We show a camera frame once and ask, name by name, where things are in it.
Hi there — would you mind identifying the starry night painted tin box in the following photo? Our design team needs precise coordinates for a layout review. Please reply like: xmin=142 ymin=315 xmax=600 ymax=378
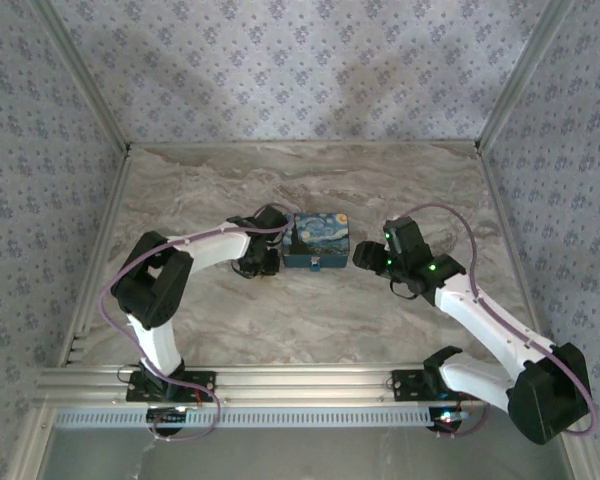
xmin=279 ymin=211 xmax=352 ymax=270

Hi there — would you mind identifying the black controller board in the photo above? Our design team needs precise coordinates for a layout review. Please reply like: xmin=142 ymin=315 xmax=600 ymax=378
xmin=427 ymin=407 xmax=469 ymax=434
xmin=146 ymin=407 xmax=189 ymax=431

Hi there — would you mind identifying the aluminium table side rail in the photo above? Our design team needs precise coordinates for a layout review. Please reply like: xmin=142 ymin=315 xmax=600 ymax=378
xmin=59 ymin=149 xmax=136 ymax=369
xmin=477 ymin=147 xmax=571 ymax=371

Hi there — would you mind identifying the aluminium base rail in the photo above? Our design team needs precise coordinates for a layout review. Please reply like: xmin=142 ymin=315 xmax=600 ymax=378
xmin=34 ymin=364 xmax=486 ymax=409

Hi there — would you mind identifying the grey slotted cable duct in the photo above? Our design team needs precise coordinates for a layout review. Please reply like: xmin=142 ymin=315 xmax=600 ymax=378
xmin=54 ymin=407 xmax=451 ymax=430

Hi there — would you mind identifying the aluminium corner post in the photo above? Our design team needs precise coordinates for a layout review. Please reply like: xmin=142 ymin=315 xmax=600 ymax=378
xmin=473 ymin=0 xmax=579 ymax=154
xmin=29 ymin=0 xmax=133 ymax=154

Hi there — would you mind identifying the aluminium frame leg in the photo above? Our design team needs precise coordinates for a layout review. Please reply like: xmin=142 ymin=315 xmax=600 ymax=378
xmin=7 ymin=405 xmax=56 ymax=480
xmin=549 ymin=439 xmax=599 ymax=480

